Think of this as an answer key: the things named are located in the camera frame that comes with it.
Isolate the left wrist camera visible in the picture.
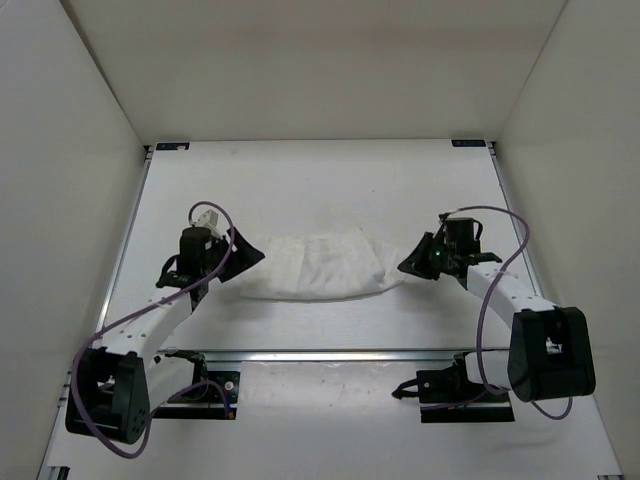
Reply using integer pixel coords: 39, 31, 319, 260
191, 209, 222, 238

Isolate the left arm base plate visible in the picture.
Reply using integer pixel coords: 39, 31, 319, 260
155, 364, 241, 421

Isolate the white pleated skirt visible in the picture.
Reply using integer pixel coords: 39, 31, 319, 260
241, 228, 406, 302

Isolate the left blue corner label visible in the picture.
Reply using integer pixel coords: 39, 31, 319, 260
155, 142, 190, 151

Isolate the blue corner label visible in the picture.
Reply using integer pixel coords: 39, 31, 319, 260
155, 142, 190, 151
451, 139, 486, 148

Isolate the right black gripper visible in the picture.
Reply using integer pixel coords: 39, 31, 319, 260
397, 232, 454, 281

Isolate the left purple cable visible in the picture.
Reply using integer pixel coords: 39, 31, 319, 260
72, 201, 236, 459

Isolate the right blue corner label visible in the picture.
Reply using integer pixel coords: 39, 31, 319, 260
451, 139, 486, 148

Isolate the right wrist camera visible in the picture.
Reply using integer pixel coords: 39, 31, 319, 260
443, 217, 484, 255

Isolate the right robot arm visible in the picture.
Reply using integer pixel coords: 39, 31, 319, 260
393, 217, 596, 407

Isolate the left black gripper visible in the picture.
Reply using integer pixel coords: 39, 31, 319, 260
204, 224, 265, 281

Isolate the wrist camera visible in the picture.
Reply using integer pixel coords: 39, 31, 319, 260
191, 209, 222, 238
443, 217, 484, 255

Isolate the aluminium table front rail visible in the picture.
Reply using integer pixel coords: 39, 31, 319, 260
94, 347, 564, 364

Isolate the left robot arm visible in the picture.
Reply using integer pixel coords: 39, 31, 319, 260
65, 226, 265, 445

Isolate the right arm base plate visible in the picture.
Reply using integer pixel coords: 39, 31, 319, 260
391, 366, 515, 424

